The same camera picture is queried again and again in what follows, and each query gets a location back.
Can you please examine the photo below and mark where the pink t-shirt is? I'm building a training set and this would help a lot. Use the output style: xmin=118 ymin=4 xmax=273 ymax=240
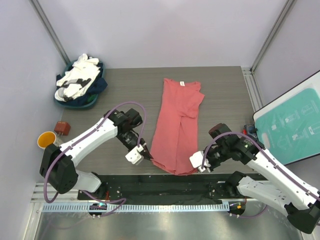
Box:
xmin=150 ymin=78 xmax=205 ymax=176

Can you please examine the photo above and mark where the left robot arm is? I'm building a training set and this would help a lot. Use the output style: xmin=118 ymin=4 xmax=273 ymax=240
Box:
xmin=39 ymin=108 xmax=153 ymax=200

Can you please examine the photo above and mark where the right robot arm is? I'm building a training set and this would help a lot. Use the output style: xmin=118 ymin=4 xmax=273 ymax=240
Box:
xmin=202 ymin=123 xmax=320 ymax=234

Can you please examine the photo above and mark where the blue patterned book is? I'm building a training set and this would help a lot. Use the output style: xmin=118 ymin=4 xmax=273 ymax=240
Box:
xmin=243 ymin=124 xmax=258 ymax=140

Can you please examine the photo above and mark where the green garment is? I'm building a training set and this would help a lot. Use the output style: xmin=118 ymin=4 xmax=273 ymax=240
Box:
xmin=86 ymin=94 xmax=97 ymax=104

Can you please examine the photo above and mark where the small red box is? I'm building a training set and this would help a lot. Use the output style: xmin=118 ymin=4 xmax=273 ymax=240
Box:
xmin=54 ymin=121 xmax=71 ymax=136

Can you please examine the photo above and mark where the teal instruction board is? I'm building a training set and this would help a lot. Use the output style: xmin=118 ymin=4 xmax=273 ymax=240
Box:
xmin=253 ymin=72 xmax=320 ymax=165

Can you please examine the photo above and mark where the white t-shirt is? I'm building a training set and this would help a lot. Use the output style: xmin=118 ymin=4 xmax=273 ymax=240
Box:
xmin=54 ymin=53 xmax=101 ymax=102

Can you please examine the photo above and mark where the white mug orange inside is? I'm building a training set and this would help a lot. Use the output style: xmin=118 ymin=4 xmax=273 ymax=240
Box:
xmin=37 ymin=131 xmax=60 ymax=150

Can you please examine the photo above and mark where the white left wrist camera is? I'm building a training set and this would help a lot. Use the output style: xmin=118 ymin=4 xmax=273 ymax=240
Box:
xmin=125 ymin=145 xmax=144 ymax=165

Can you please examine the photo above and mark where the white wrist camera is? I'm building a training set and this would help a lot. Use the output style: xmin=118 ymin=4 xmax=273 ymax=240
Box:
xmin=189 ymin=151 xmax=211 ymax=173
xmin=125 ymin=145 xmax=144 ymax=165

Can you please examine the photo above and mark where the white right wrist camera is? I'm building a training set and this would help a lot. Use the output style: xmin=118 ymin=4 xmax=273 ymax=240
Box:
xmin=189 ymin=151 xmax=211 ymax=173

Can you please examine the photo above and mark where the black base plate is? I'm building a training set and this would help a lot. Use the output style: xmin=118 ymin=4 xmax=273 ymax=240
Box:
xmin=76 ymin=174 xmax=256 ymax=201

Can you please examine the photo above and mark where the aluminium front rail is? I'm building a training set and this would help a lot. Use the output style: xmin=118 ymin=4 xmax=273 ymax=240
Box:
xmin=30 ymin=181 xmax=305 ymax=213

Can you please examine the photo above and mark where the aluminium frame rail right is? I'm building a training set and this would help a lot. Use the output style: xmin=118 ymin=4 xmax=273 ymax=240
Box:
xmin=241 ymin=67 xmax=263 ymax=112

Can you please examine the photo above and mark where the right aluminium corner post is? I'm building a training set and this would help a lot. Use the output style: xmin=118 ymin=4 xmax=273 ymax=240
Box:
xmin=250 ymin=0 xmax=297 ymax=74

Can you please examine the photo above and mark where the aluminium corner post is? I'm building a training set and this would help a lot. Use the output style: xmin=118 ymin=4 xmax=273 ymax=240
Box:
xmin=250 ymin=0 xmax=297 ymax=74
xmin=29 ymin=0 xmax=71 ymax=65

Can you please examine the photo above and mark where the left aluminium corner post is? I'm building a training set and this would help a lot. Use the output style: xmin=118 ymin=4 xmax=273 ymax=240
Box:
xmin=29 ymin=0 xmax=71 ymax=65

